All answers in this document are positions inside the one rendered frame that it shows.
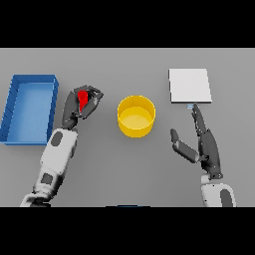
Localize blue tray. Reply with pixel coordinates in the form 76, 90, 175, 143
0, 74, 60, 146

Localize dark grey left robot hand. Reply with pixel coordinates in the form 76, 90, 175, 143
61, 85, 105, 130

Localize red beaker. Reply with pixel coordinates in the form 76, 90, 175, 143
77, 90, 90, 113

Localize yellow bowl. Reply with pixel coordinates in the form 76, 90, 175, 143
117, 95, 157, 138

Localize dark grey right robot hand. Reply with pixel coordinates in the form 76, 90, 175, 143
169, 103, 224, 180

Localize pale square measuring scale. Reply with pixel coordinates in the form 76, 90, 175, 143
167, 68, 213, 105

